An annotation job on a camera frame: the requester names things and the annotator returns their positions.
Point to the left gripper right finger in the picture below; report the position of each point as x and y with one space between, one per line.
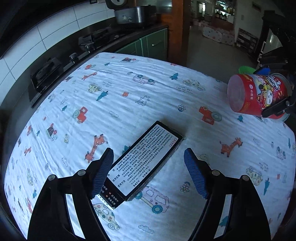
198 170

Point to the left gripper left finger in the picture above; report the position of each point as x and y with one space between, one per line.
98 171

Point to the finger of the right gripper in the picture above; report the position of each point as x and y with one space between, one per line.
263 71
283 106

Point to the red cartoon plastic cup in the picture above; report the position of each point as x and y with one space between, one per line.
252 93

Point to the black rectangular box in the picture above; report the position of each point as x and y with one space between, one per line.
133 170

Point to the green plastic trash basket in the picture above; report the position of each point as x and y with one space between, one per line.
246 70

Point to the green kitchen cabinet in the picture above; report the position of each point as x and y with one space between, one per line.
152 46

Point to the polka dot play fence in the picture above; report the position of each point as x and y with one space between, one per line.
218 35

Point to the cartoon print tablecloth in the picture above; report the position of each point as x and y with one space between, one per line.
148 112

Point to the black gas stove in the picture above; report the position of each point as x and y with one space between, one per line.
65 54

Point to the black rice cooker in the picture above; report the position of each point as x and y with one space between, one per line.
127 14

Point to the wooden door frame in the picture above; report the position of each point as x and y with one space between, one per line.
178 22

